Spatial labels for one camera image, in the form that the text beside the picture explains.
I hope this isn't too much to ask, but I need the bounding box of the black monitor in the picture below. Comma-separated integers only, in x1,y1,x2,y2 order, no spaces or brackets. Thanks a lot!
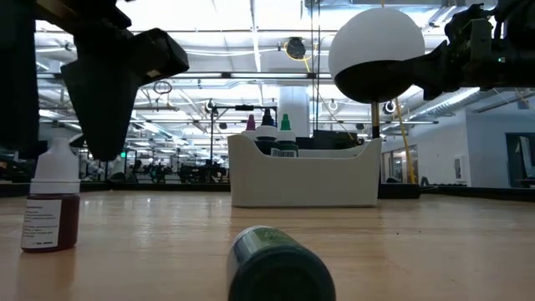
313,129,364,150

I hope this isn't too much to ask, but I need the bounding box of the white globe table lamp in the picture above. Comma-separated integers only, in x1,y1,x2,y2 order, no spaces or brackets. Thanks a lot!
328,7,426,201

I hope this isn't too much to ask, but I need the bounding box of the small brown food coloring bottle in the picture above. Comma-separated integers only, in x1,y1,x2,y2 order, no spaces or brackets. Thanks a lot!
20,137,81,253

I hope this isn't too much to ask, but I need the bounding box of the black ceiling cable reel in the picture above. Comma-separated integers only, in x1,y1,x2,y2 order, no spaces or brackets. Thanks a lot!
285,36,308,61

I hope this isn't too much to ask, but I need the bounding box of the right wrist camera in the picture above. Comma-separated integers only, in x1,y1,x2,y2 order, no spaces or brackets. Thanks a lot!
444,3,495,43

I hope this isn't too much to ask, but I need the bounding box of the grey plastic bin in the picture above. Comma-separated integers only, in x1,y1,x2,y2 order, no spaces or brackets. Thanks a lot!
227,133,384,209

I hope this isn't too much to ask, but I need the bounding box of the yellow hanging cable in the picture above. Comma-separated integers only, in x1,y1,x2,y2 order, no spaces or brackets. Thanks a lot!
395,99,415,185

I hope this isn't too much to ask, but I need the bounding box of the large green-tipped coloring bottle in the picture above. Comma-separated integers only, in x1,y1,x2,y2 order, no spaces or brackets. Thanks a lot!
275,113,300,159

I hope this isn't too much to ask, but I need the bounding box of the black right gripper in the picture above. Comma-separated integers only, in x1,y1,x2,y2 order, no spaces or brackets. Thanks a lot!
411,37,519,101

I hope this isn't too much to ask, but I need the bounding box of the large black-tipped coloring bottle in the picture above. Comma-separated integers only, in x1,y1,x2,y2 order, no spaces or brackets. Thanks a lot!
254,108,280,157

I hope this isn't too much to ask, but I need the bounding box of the small green food coloring bottle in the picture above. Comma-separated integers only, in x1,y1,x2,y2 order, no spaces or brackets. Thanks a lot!
225,224,338,301

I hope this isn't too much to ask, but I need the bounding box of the overhead light bar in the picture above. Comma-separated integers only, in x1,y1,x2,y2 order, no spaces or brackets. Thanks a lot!
35,70,535,82

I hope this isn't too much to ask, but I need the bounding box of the large purple-tipped coloring bottle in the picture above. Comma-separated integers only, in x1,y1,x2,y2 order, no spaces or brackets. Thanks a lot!
241,114,257,141

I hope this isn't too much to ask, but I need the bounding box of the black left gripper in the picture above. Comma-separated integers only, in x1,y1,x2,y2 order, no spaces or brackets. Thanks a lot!
35,0,190,162

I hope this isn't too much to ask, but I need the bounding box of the white wall box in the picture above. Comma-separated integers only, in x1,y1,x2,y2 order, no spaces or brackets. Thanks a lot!
454,155,472,187

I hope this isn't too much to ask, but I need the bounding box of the black aluminium rig frame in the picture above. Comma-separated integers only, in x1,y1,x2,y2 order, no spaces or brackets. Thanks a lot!
0,179,535,203

